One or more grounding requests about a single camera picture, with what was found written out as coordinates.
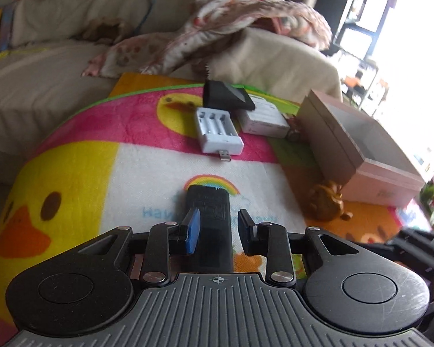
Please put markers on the black rectangular device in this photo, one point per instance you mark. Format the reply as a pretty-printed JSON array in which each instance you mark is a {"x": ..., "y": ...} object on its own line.
[{"x": 214, "y": 251}]

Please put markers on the colourful cartoon play mat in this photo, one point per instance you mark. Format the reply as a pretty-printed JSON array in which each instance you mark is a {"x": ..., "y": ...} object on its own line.
[{"x": 131, "y": 160}]

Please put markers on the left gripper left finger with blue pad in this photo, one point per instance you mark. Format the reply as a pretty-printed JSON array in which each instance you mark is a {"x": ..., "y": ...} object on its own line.
[{"x": 171, "y": 239}]

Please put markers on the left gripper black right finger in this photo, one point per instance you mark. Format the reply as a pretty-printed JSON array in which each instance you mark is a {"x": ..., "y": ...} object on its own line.
[{"x": 271, "y": 241}]

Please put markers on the small white carton box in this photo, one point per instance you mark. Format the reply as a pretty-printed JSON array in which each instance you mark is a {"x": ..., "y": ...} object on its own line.
[{"x": 264, "y": 120}]

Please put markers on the brown dog figurine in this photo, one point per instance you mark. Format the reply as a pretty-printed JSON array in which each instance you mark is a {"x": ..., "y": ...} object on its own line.
[{"x": 325, "y": 202}]

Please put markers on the floral pink blanket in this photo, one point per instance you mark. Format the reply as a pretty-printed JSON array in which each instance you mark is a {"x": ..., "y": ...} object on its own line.
[{"x": 208, "y": 29}]

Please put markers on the pink cardboard box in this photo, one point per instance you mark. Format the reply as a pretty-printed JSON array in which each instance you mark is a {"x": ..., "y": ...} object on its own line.
[{"x": 355, "y": 151}]

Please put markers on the white battery charger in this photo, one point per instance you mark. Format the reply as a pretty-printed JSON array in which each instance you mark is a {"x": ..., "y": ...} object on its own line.
[{"x": 217, "y": 134}]

